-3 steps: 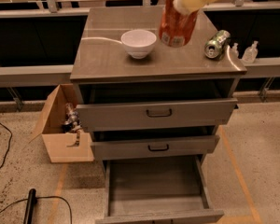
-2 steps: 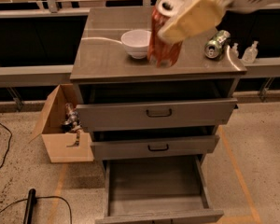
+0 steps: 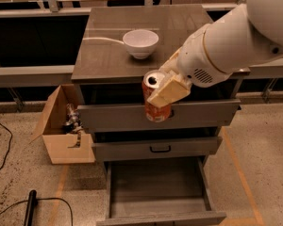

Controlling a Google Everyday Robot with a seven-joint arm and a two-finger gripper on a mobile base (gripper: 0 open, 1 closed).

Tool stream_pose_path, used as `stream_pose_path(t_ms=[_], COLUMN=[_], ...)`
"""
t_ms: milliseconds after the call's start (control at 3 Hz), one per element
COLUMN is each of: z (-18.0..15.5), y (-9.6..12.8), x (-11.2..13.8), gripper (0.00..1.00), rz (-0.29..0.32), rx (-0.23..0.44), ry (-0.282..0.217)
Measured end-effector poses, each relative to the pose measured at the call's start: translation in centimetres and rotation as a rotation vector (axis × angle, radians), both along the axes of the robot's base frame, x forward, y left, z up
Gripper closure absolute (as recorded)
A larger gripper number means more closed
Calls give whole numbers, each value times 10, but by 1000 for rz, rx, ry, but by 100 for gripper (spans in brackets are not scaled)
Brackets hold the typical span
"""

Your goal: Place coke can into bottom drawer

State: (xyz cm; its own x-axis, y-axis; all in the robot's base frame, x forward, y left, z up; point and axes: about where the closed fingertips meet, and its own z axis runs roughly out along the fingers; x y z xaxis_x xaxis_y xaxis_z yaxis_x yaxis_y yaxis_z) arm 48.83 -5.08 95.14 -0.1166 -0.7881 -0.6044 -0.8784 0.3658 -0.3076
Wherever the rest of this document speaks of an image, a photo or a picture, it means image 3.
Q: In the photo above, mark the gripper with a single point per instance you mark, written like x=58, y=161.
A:
x=196, y=59

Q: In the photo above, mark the red coke can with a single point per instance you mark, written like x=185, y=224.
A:
x=149, y=83

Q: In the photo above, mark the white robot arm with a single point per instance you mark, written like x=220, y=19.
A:
x=249, y=34

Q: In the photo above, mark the grey top drawer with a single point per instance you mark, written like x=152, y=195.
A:
x=117, y=118

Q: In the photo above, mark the grey drawer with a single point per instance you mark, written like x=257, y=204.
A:
x=151, y=149
x=117, y=118
x=159, y=192

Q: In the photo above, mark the grey drawer cabinet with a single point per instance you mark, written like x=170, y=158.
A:
x=106, y=74

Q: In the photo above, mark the grey middle drawer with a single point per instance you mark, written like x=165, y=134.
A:
x=151, y=149

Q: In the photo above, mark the grey bottom drawer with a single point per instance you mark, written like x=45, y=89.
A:
x=159, y=192

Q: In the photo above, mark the white ceramic bowl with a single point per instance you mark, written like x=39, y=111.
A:
x=140, y=43

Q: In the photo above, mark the crumpled wrappers in box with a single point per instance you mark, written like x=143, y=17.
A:
x=73, y=122

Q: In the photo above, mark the cardboard box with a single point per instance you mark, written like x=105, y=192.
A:
x=62, y=147

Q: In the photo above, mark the black cylindrical plug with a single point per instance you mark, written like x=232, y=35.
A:
x=31, y=204

